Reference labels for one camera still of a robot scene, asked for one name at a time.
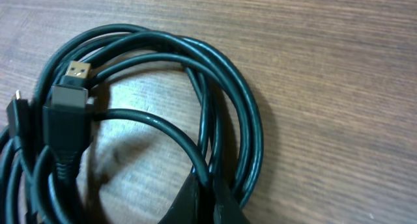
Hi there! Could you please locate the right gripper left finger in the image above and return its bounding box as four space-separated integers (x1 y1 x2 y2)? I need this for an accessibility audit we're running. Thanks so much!
158 173 200 224

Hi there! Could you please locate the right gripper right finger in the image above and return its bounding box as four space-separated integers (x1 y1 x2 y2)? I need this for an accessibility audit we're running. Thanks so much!
212 176 250 224

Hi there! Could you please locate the black USB cable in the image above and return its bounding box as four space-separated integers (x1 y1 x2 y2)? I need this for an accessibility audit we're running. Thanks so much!
0 23 265 224
32 83 211 224

